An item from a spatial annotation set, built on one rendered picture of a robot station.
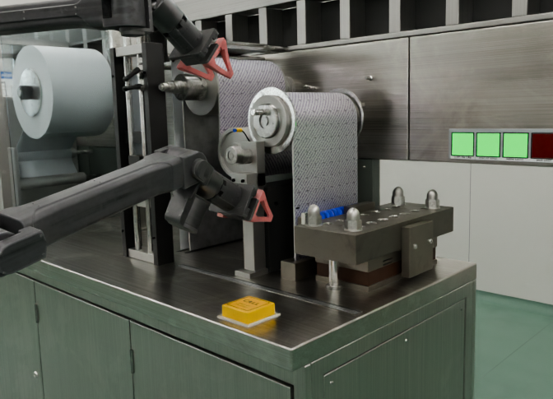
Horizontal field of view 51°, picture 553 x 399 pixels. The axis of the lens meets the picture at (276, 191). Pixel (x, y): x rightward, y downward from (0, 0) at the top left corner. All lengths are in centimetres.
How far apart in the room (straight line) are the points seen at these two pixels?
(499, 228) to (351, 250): 287
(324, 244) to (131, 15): 57
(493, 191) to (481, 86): 259
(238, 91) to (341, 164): 32
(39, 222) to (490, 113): 96
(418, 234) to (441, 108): 32
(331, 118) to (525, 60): 43
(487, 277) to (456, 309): 266
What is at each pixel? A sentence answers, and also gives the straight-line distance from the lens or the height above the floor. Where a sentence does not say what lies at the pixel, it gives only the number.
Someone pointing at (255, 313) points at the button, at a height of 92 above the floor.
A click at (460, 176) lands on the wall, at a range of 402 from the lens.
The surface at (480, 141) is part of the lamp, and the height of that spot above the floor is 119.
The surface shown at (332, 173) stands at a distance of 138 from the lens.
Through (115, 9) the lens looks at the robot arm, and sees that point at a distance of 108.
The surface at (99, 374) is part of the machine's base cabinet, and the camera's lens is 156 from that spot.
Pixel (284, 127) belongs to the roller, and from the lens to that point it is 126.
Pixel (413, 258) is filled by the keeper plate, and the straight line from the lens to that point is 128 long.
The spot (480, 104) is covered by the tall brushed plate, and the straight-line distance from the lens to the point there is 138.
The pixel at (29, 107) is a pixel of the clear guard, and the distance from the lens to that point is 205.
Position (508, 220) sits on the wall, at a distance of 393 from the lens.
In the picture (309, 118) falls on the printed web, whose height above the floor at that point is 125.
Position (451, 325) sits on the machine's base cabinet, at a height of 78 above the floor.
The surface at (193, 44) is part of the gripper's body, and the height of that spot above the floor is 140.
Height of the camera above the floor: 127
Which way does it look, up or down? 8 degrees down
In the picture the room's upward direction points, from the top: 2 degrees counter-clockwise
